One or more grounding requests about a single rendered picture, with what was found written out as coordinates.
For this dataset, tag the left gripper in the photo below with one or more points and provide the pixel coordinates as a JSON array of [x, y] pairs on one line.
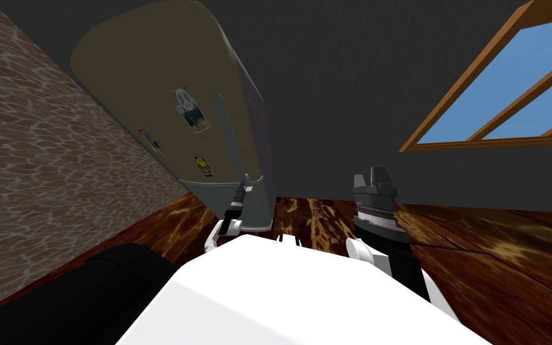
[[240, 194]]

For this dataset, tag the yellow smiley fridge magnet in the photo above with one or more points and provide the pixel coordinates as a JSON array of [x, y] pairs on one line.
[[204, 166]]

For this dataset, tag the olive fridge door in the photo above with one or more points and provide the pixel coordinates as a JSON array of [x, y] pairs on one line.
[[137, 72]]

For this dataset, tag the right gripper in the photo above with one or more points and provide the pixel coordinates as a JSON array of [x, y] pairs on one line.
[[374, 195]]

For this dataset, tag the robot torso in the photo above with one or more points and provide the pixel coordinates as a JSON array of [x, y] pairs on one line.
[[276, 297]]

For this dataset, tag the olive and grey fridge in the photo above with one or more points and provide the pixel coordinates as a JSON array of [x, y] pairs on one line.
[[257, 120]]

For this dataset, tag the photo with peace sign magnet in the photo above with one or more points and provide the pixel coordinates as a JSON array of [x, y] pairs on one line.
[[191, 112]]

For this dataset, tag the wooden framed window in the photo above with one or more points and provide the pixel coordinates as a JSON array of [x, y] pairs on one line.
[[520, 81]]

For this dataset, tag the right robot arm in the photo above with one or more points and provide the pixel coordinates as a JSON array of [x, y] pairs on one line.
[[400, 258]]

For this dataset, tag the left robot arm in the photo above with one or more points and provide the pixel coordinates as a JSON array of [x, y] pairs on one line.
[[65, 297]]

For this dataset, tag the colourful striped fridge sticker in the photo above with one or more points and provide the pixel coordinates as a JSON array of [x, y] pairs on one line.
[[151, 141]]

